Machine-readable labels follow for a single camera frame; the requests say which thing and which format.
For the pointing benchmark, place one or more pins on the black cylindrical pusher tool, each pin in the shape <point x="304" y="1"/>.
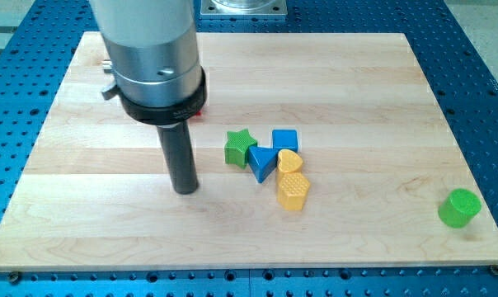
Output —
<point x="179" y="157"/>

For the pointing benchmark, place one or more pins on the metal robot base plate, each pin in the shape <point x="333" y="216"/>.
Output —
<point x="243" y="8"/>

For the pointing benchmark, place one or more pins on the blue square block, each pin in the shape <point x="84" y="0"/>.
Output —
<point x="285" y="139"/>

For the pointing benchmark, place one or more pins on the green star block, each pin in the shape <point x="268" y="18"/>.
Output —
<point x="237" y="147"/>

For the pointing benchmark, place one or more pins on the blue triangle block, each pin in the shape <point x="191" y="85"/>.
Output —
<point x="262" y="161"/>

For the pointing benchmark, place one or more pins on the green cylinder block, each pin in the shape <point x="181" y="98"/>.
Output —
<point x="459" y="208"/>

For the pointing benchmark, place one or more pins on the yellow hexagon block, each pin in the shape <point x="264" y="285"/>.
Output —
<point x="292" y="191"/>

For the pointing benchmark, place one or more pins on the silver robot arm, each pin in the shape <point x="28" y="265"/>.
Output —
<point x="152" y="45"/>

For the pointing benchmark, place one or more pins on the yellow heart block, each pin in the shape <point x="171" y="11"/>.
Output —
<point x="288" y="162"/>

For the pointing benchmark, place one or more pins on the wooden board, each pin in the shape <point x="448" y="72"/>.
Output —
<point x="376" y="148"/>

